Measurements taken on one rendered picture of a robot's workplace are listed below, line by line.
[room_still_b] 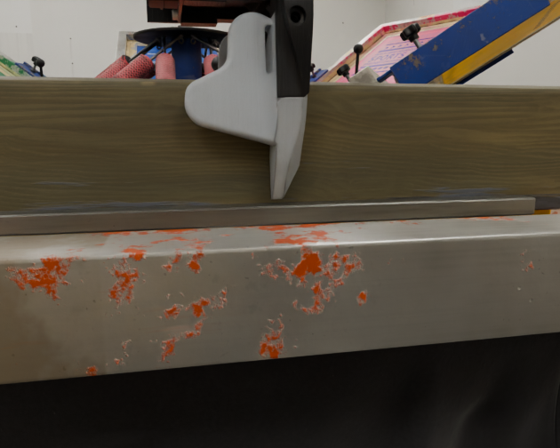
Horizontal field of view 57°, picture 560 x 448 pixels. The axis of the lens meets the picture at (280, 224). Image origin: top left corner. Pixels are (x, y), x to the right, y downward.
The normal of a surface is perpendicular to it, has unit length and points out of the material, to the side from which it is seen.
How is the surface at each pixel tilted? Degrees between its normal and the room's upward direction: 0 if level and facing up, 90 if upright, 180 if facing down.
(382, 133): 91
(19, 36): 90
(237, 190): 91
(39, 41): 90
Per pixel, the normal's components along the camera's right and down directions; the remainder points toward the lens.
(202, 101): 0.21, 0.07
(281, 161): 0.20, 0.47
